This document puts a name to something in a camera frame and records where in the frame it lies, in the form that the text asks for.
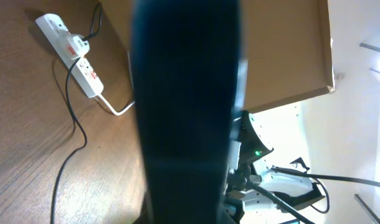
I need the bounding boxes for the blue Galaxy smartphone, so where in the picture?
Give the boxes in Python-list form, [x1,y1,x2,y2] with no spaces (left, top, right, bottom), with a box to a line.
[131,0,242,223]

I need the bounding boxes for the black USB charging cable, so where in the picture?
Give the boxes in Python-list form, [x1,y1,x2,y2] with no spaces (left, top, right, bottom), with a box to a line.
[50,2,104,224]

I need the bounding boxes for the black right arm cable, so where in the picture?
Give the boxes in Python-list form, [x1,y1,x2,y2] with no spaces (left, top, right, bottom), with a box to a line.
[249,166,380,224]

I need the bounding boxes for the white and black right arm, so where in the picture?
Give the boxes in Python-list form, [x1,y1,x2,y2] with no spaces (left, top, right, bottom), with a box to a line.
[224,110,330,223]

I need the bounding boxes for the white power strip cord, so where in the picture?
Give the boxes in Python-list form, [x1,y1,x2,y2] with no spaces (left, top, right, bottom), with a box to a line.
[95,94,136,116]

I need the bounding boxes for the white charger plug adapter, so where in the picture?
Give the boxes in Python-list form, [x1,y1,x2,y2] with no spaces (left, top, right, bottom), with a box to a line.
[59,33,90,60]

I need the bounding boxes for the white power strip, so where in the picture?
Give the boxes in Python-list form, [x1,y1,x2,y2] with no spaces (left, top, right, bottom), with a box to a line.
[36,14,103,98]

